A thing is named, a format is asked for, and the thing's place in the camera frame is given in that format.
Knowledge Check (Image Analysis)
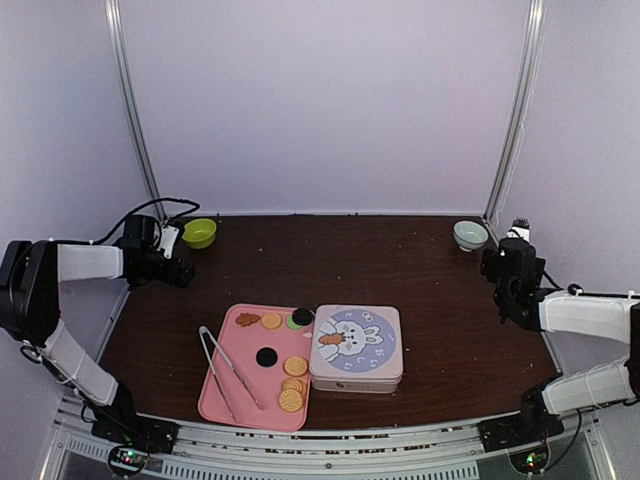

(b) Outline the black sandwich cookie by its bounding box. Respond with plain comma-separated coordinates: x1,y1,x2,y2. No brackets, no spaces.
292,308,314,326
256,347,278,368

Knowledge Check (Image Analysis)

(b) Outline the round dotted biscuit top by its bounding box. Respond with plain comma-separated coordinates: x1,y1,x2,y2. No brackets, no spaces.
261,312,283,330

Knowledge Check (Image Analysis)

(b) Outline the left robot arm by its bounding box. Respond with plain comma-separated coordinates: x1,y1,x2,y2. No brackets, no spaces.
1,215,195,444

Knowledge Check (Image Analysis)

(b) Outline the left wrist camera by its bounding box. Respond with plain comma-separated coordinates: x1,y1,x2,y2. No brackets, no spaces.
157,223,184,259

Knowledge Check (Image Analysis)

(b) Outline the left metal frame post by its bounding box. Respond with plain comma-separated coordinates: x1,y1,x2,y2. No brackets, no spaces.
104,0,161,200

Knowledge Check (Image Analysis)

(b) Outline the right metal frame post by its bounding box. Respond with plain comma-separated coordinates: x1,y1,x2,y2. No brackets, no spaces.
484,0,547,231

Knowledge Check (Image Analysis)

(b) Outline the green plastic bowl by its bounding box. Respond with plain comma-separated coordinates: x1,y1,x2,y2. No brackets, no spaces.
182,218,217,250

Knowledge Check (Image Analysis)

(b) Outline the brown leaf cookie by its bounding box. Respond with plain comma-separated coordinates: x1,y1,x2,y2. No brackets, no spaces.
235,312,261,327

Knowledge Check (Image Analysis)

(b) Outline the round dotted biscuit bottom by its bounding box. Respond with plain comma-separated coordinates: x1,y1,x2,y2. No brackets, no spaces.
278,389,305,413

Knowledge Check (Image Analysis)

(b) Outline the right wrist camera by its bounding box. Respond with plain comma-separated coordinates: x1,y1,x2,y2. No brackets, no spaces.
507,217,530,242

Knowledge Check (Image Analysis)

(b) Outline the black sandwich cookie centre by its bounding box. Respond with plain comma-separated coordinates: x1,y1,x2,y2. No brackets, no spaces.
256,347,278,368

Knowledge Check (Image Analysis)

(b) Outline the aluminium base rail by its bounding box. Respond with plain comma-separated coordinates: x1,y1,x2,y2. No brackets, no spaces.
47,394,606,480

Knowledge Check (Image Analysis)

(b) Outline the black braided cable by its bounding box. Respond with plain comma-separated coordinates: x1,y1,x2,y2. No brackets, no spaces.
89,197,202,246

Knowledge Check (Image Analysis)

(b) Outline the celadon ceramic bowl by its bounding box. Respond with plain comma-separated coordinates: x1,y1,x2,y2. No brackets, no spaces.
453,220,489,252

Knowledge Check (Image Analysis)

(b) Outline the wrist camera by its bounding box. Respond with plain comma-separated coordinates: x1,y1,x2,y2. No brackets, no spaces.
507,217,530,242
157,223,184,259

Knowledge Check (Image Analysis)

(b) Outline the pink plastic tray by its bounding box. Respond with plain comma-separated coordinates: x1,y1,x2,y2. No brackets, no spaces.
198,304,313,433

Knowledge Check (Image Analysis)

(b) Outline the metal frame post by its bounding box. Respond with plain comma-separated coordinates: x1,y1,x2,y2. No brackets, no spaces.
104,0,161,200
484,0,547,231

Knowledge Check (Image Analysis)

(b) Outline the green sandwich cookie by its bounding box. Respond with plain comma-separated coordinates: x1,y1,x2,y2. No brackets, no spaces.
286,314,302,330

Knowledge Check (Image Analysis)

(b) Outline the black sandwich cookie right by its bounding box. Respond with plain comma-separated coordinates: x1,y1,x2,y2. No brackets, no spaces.
292,308,314,326

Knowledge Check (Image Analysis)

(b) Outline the round dotted biscuit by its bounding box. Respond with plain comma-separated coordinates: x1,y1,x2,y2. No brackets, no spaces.
261,312,283,330
278,389,305,413

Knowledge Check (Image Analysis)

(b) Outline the silver divided cookie tin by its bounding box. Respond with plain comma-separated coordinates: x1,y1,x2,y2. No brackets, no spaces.
310,373,404,394

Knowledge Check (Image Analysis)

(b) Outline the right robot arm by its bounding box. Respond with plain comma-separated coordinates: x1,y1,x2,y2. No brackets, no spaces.
480,237,639,442

